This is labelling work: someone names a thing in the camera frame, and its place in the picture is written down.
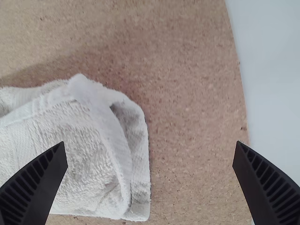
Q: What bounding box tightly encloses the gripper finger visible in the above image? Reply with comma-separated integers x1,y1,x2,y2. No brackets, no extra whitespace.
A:
232,141,300,225
0,141,68,225

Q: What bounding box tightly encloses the pale towel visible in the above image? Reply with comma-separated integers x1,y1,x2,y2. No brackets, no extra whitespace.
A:
0,73,151,222

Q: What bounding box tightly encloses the cork mat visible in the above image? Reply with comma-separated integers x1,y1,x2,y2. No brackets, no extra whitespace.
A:
0,0,253,225

